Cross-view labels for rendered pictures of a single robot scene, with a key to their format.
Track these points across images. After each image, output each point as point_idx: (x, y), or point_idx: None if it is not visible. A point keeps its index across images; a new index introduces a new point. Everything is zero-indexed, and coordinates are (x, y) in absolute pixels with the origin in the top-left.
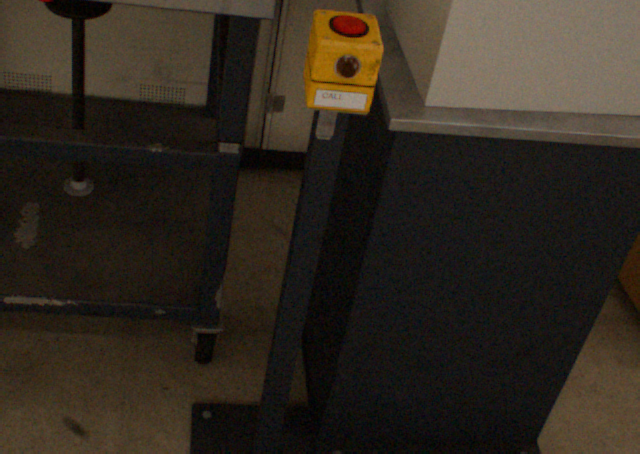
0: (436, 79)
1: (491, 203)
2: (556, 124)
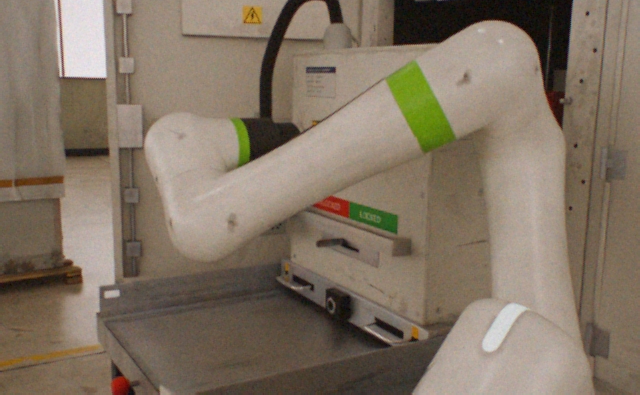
0: None
1: None
2: None
